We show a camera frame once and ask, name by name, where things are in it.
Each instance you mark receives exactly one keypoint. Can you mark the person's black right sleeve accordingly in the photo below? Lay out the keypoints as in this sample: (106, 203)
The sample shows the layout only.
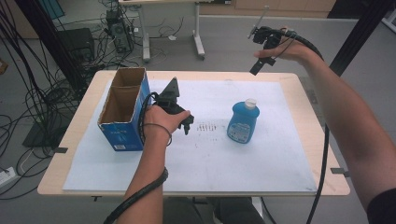
(384, 208)

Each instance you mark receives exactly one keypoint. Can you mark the person's left leg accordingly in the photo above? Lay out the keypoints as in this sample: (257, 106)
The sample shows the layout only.
(182, 211)

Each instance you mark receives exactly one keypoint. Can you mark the white table mat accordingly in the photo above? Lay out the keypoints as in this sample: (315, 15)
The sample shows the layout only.
(202, 161)

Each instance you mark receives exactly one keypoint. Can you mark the person's right hand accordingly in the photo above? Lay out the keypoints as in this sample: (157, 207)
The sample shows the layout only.
(292, 49)

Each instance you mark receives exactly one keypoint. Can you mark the grey floor mat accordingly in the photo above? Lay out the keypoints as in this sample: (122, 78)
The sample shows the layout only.
(311, 95)

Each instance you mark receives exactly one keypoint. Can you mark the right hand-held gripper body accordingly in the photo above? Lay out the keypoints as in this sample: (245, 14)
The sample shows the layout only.
(269, 37)

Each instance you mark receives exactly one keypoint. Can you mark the grey table bracket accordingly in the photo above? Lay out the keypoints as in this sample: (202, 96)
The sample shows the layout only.
(60, 150)
(339, 171)

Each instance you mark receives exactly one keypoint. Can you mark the white table leg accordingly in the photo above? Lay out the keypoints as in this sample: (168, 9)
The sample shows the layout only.
(257, 205)

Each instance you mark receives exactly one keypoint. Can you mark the teal panel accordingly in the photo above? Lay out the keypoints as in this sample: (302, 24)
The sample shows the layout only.
(51, 7)

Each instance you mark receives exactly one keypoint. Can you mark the person's right leg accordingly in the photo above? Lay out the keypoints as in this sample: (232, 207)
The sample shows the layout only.
(236, 211)

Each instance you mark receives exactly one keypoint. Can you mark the black metal frame post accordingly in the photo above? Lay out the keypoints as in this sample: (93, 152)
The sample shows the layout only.
(358, 34)
(40, 28)

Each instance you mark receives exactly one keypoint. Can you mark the blue bottle with white cap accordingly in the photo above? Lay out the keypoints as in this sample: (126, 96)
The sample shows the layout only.
(241, 121)

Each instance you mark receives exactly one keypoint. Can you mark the person's left hand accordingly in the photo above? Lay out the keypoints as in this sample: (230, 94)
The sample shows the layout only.
(160, 121)

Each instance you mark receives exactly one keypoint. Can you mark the black wrist band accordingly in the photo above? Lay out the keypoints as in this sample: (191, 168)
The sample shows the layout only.
(160, 125)

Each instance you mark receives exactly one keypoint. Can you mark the black computer tower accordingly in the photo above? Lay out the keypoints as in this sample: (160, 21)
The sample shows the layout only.
(120, 31)

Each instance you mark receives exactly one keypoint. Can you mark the person's leg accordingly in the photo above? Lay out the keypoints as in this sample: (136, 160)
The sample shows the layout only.
(182, 211)
(236, 211)

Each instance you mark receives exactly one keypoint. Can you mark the white power strip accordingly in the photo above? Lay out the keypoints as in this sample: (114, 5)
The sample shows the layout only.
(7, 177)

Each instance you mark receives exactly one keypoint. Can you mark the black floor mat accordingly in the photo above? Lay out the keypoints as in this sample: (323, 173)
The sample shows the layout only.
(43, 133)

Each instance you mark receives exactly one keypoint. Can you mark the white desk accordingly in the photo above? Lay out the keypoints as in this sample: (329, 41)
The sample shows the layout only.
(198, 34)

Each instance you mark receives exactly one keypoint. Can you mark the blue cardboard box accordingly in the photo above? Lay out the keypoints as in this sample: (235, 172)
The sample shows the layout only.
(124, 133)

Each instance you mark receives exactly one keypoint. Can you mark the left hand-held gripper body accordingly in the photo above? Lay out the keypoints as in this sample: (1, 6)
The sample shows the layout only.
(169, 96)

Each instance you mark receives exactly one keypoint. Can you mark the wooden cabinet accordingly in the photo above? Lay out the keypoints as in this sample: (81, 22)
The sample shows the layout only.
(280, 6)

